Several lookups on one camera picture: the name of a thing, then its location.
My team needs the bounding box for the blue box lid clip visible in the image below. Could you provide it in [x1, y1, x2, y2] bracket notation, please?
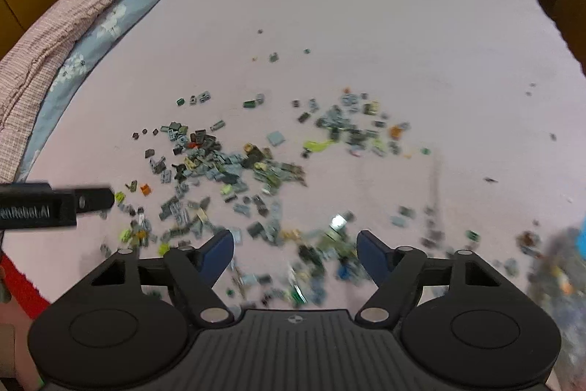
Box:
[575, 219, 586, 261]

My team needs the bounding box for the red mat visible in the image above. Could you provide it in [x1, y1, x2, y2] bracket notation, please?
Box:
[1, 254, 50, 320]

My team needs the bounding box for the orange round brick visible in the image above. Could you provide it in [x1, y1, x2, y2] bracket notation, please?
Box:
[388, 125, 403, 141]

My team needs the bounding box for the blue floral blanket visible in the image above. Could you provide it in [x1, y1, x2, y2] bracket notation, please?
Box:
[14, 0, 161, 181]

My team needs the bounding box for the lime green brick piece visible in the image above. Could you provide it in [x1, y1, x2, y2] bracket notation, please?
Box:
[303, 140, 334, 153]

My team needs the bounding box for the pink checked quilt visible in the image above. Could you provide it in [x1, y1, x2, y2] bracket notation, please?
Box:
[1, 0, 115, 182]

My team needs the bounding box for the grey square brick plate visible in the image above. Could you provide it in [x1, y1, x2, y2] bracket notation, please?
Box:
[266, 131, 285, 147]

